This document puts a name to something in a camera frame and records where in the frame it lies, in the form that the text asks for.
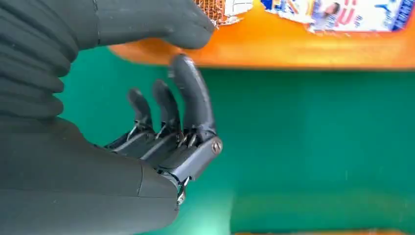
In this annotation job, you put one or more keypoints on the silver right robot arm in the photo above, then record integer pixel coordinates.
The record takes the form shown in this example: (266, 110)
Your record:
(32, 65)

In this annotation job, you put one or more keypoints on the green table mat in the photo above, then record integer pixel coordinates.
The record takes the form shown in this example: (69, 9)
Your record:
(308, 146)

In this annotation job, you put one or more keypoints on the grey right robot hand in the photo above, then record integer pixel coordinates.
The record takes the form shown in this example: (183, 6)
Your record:
(81, 194)

